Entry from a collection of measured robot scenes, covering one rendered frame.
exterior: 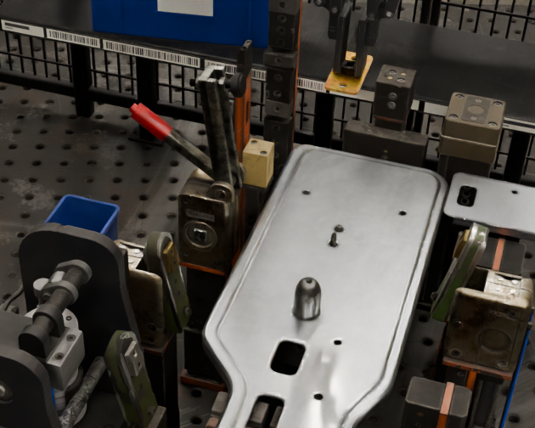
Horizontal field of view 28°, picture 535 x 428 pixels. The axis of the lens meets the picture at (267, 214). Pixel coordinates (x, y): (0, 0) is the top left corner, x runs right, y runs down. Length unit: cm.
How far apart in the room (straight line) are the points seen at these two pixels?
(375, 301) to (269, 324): 13
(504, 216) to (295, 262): 29
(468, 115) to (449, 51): 22
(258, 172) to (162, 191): 53
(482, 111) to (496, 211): 16
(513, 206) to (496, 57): 33
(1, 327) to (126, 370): 14
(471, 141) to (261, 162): 30
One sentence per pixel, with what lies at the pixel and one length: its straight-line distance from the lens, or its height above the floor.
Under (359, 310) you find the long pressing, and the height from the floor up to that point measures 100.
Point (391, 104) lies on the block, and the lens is 152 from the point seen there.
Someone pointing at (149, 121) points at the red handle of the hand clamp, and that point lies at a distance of 131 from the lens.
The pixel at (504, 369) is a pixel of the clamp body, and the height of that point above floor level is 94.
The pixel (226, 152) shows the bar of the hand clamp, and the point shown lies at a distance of 128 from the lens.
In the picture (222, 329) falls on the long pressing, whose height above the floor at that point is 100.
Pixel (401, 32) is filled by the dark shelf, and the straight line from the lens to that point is 173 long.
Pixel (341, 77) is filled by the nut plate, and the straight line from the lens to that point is 118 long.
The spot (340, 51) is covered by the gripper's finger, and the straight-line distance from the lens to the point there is 117.
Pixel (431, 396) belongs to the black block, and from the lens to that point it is 119.
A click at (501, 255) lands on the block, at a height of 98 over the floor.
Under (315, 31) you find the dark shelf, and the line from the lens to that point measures 171.
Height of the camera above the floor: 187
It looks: 39 degrees down
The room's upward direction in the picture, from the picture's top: 3 degrees clockwise
